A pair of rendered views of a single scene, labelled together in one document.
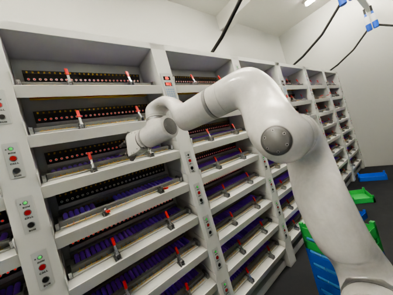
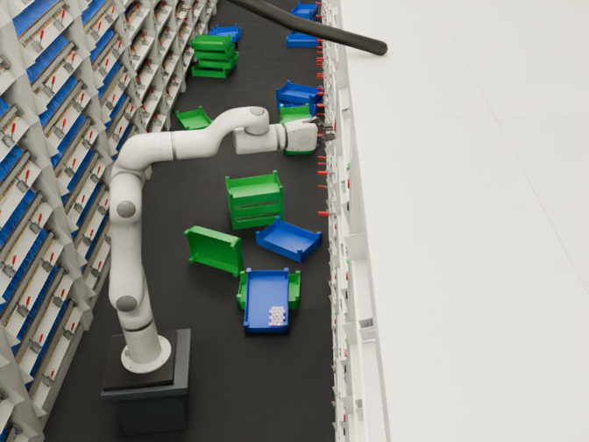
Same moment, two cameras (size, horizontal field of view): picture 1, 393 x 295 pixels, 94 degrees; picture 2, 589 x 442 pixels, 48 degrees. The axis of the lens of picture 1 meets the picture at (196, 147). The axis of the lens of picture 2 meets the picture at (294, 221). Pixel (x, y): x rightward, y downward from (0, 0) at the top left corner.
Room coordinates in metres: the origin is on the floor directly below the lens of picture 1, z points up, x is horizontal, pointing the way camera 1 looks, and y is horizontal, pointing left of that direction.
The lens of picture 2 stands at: (2.00, -1.24, 2.15)
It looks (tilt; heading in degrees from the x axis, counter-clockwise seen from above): 34 degrees down; 130
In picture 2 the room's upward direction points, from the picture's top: 2 degrees counter-clockwise
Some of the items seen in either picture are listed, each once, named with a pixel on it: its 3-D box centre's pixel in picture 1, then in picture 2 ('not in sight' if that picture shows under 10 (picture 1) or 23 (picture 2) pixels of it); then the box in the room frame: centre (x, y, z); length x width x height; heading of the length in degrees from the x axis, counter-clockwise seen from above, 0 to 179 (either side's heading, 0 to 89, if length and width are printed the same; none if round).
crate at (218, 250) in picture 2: not in sight; (214, 251); (-0.12, 0.59, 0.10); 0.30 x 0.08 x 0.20; 12
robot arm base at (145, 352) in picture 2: not in sight; (141, 337); (0.36, -0.24, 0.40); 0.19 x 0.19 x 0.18
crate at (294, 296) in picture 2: not in sight; (269, 289); (0.27, 0.58, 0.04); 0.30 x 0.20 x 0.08; 38
